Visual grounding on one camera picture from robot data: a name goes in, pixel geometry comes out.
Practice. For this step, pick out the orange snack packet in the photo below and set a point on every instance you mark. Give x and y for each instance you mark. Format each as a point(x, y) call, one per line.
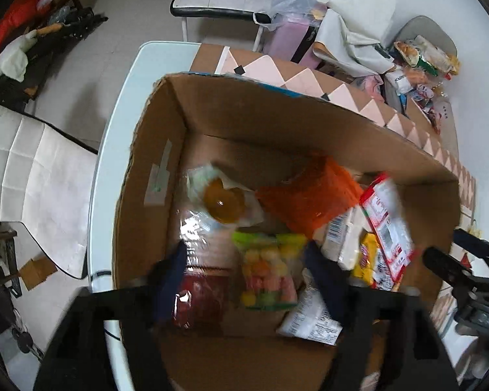
point(314, 197)

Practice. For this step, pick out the red plastic bag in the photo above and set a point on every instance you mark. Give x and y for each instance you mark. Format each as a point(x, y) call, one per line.
point(19, 14)

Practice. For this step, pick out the checkered table mat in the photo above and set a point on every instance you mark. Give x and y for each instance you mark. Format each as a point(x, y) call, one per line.
point(350, 93)

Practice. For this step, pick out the jelly cup snack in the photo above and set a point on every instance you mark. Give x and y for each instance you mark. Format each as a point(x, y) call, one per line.
point(222, 199)

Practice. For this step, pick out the dark red snack packet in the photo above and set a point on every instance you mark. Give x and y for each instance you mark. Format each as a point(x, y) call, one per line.
point(200, 301)

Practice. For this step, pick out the white barcode snack packet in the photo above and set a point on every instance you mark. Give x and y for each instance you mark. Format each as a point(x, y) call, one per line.
point(310, 319)

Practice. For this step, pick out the yellow snack packet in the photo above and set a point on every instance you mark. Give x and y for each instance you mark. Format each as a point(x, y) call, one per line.
point(366, 262)

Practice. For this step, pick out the grey chair with snacks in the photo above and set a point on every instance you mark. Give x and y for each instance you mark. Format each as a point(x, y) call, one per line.
point(430, 30)

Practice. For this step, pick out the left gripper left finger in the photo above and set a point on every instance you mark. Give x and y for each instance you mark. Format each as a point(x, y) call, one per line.
point(165, 280)

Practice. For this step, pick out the red white snack packet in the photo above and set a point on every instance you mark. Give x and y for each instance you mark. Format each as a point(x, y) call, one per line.
point(383, 209)

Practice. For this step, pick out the pile of assorted snacks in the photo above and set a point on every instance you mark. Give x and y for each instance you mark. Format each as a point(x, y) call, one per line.
point(420, 70)

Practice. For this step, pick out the pink box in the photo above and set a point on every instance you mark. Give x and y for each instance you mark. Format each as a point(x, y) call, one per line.
point(293, 40)

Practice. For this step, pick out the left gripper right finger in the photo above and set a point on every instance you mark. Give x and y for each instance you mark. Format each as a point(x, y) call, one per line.
point(329, 279)

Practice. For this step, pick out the white chair near table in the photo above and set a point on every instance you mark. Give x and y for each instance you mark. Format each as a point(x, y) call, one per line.
point(46, 184)

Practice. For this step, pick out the colourful candy bag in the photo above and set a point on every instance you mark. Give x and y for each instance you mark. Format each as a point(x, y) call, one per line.
point(268, 265)

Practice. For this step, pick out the cardboard snack box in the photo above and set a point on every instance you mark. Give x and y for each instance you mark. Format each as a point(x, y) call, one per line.
point(246, 354)

